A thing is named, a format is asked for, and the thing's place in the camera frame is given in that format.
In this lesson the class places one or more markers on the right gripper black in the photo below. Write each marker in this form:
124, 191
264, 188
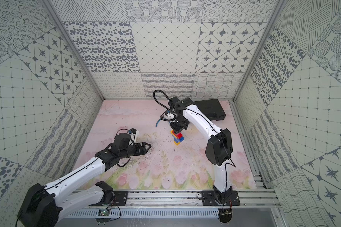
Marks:
177, 129

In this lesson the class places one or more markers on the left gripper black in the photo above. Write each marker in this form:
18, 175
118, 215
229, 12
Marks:
137, 149

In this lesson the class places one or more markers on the red lego brick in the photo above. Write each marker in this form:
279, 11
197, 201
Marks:
179, 135

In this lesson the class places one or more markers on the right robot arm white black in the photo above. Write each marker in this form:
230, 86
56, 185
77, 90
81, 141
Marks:
219, 143

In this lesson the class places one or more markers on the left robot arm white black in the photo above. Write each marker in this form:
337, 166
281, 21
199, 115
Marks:
46, 205

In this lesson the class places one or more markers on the floral pink table mat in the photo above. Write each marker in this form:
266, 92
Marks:
165, 166

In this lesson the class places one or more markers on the black plastic tool case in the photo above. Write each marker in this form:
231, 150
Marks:
212, 109

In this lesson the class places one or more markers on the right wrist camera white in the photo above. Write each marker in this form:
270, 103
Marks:
167, 116

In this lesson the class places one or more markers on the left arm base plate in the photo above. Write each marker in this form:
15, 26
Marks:
117, 198

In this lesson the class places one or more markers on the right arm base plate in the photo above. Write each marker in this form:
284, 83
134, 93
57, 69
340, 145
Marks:
211, 198

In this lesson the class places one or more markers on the aluminium rail frame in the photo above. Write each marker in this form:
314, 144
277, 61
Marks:
169, 198

